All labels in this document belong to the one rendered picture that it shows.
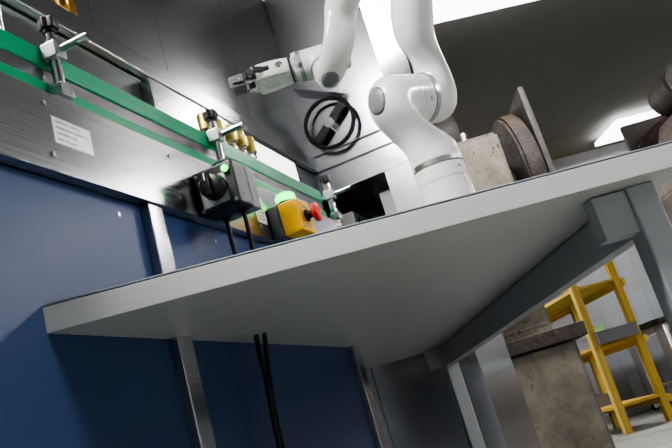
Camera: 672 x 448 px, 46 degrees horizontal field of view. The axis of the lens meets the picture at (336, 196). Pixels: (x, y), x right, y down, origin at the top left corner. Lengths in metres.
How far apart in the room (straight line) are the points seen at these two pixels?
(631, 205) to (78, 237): 0.73
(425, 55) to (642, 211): 0.91
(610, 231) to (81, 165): 0.71
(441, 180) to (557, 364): 3.19
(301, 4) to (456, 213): 2.39
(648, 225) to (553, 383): 3.80
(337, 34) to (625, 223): 1.15
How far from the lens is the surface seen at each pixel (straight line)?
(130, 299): 0.98
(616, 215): 1.12
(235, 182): 1.35
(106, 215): 1.17
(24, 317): 0.98
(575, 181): 1.06
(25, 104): 1.10
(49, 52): 1.20
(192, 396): 1.18
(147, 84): 2.07
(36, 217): 1.05
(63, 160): 1.11
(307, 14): 3.29
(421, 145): 1.83
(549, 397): 4.88
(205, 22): 2.69
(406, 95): 1.82
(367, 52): 3.13
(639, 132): 6.55
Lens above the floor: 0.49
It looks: 17 degrees up
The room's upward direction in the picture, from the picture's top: 17 degrees counter-clockwise
